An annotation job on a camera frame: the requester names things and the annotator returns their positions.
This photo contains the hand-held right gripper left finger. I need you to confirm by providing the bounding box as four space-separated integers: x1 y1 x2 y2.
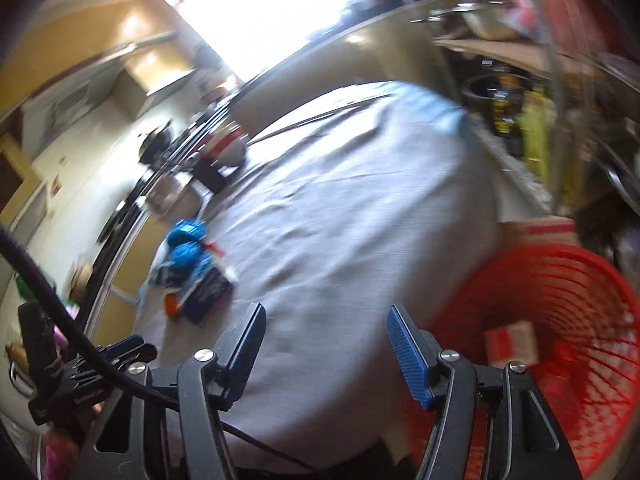
80 302 267 480

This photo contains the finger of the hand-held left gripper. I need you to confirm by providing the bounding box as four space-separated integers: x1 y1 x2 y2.
95 336 158 376

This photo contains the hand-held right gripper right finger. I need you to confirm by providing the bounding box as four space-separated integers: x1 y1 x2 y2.
386 304 583 480

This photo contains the dark blue packet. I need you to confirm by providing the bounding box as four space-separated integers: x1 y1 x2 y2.
182 267 236 322

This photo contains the red dotted wrapper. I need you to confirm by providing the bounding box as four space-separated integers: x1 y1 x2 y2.
204 239 239 281

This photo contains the small cardboard box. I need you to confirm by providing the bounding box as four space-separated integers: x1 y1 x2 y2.
484 320 541 367

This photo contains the blue wrapper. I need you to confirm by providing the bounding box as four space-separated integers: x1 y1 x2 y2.
167 242 213 283
167 220 208 247

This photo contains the red plastic basket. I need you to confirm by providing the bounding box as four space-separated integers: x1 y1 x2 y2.
400 242 640 480

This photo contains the wooden bed side panel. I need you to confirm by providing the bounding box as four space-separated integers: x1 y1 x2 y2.
87 210 151 346

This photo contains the tan round object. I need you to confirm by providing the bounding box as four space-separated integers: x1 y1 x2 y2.
69 264 95 302

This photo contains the grey bed sheet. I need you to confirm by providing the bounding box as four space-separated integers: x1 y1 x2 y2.
132 80 506 471

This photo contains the black pouch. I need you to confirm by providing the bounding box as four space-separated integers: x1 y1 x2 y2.
192 157 239 194

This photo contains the brown cardboard box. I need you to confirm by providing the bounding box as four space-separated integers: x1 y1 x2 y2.
510 216 579 252

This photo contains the red and white round container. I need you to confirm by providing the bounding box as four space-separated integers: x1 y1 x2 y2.
207 127 248 168

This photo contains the black metal stand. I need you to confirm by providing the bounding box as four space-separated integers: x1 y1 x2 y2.
139 124 177 163

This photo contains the yellow bottle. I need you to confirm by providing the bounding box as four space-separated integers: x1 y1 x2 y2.
517 90 556 176

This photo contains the window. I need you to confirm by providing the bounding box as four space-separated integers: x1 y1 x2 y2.
150 0 381 81

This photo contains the black cable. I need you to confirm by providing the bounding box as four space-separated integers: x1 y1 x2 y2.
0 225 321 473

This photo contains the black bed frame rail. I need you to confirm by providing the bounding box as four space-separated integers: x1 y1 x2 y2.
92 100 241 291

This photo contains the wooden door frame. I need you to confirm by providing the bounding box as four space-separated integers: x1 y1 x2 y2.
0 130 47 241

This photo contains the tan wall box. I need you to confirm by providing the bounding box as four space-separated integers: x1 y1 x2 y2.
112 67 198 121

